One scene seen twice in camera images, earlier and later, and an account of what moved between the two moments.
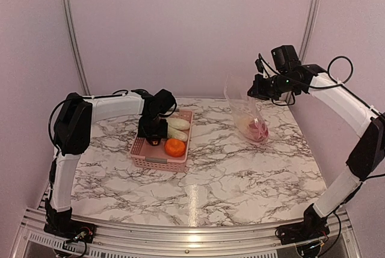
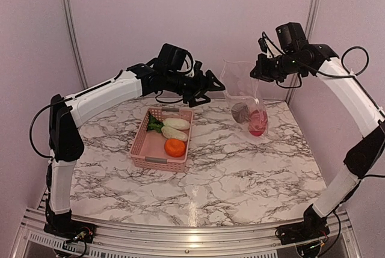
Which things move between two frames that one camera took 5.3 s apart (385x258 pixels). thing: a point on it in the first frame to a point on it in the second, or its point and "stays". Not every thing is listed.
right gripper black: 257,91 to 260,71
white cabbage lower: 175,133 stays
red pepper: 254,131 to 258,119
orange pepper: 174,148 stays
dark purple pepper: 155,142 to 240,113
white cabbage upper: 178,123 stays
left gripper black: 161,132 to 208,83
